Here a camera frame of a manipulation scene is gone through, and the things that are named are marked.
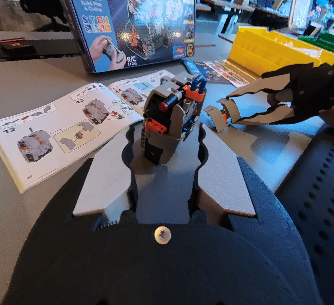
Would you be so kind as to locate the background wooden table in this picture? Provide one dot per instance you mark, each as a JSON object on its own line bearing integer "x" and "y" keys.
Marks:
{"x": 224, "y": 3}

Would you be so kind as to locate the yellow plastic bin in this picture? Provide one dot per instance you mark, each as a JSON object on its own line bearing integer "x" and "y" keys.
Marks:
{"x": 261, "y": 49}

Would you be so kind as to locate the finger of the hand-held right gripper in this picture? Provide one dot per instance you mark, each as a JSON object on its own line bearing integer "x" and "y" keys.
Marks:
{"x": 276, "y": 115}
{"x": 263, "y": 84}

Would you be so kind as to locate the blue closed booklet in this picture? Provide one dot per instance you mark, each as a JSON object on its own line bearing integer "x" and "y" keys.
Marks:
{"x": 194, "y": 70}

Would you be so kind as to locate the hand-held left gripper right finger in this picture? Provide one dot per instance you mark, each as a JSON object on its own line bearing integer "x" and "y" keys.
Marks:
{"x": 224, "y": 179}

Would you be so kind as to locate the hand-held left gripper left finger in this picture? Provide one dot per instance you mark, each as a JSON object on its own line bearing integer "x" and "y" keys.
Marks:
{"x": 104, "y": 179}

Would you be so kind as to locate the grey curved block piece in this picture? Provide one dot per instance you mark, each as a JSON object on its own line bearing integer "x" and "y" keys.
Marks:
{"x": 232, "y": 109}

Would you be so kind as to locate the green plastic bin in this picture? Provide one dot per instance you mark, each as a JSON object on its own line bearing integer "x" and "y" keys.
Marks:
{"x": 321, "y": 40}

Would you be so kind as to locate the clear plastic bag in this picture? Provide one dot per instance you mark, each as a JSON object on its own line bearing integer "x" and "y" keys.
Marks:
{"x": 302, "y": 49}

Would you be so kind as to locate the blue robot kit box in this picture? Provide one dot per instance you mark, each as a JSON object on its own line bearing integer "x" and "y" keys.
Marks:
{"x": 146, "y": 2}

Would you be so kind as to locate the grey toy robot assembly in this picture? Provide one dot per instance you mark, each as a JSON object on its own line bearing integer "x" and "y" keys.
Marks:
{"x": 177, "y": 111}

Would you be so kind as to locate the colourful sticker sheet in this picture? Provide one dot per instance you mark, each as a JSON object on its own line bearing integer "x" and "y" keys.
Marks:
{"x": 229, "y": 72}

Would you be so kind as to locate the open instruction booklet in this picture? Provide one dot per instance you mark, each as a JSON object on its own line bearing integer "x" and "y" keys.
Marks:
{"x": 65, "y": 138}

